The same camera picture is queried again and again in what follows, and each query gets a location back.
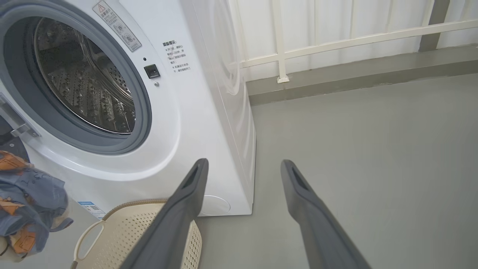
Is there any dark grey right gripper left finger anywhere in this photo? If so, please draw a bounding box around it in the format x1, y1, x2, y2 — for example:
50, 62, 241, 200
119, 158, 209, 269

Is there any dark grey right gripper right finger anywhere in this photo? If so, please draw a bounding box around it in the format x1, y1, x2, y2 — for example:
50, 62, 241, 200
280, 160, 370, 269

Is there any blue bear-print garment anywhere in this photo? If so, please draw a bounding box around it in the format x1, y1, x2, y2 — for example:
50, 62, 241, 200
0, 150, 74, 259

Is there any cream perforated plastic laundry basket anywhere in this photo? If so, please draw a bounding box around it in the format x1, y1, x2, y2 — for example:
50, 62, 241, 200
71, 198, 203, 269

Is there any white front-load washing machine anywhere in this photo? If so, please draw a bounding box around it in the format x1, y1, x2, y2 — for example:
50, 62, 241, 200
0, 0, 257, 217

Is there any grey rubber door gasket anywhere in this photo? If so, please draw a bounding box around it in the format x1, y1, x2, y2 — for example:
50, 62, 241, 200
0, 3, 153, 156

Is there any metal door hinge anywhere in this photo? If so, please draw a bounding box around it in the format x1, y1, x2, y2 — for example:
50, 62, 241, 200
0, 93, 41, 139

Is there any round white filter cover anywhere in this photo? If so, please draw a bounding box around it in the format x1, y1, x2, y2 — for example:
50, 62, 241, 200
199, 195, 231, 216

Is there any blue energy label sticker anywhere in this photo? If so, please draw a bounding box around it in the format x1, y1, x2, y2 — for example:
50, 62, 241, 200
77, 201, 107, 220

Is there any perforated steel washer drum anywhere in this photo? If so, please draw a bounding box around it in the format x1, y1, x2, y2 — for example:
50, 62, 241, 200
34, 17, 136, 135

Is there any white metal railing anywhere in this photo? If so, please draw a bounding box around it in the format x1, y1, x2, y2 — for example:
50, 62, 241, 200
229, 0, 478, 84

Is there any grey warning sticker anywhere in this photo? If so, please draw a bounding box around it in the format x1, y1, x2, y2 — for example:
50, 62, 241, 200
92, 0, 142, 52

